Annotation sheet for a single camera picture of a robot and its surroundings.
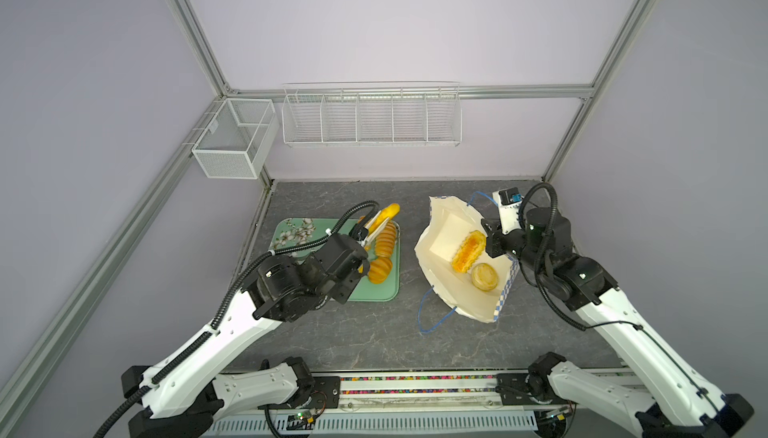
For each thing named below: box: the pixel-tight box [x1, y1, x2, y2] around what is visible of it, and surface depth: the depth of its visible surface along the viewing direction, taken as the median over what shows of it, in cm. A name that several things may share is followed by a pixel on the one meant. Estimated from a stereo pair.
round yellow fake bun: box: [471, 263, 498, 292], surface depth 90 cm
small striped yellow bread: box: [368, 203, 401, 234], surface depth 76 cm
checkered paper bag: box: [414, 196, 520, 323], surface depth 90 cm
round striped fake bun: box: [368, 257, 393, 284], surface depth 93 cm
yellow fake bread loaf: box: [376, 221, 396, 257], surface depth 100 cm
